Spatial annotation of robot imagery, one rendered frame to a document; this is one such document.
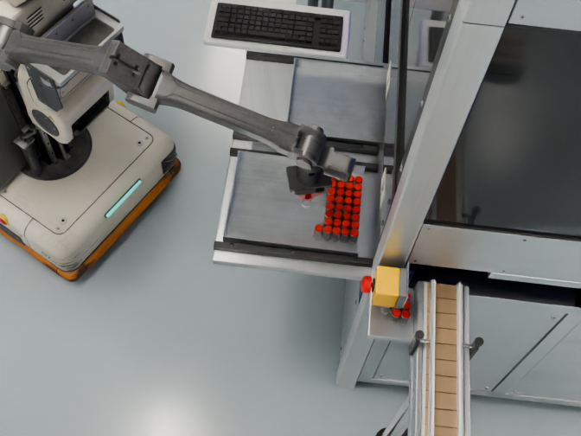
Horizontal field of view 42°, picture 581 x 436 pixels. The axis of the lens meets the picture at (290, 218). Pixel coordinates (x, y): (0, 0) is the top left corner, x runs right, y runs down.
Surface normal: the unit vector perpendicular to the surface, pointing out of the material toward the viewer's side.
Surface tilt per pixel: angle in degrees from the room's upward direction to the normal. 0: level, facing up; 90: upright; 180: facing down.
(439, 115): 90
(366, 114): 0
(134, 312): 0
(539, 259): 90
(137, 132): 0
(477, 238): 90
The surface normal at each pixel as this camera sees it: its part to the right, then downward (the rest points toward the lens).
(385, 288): 0.05, -0.48
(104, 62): -0.42, -0.32
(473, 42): -0.11, 0.87
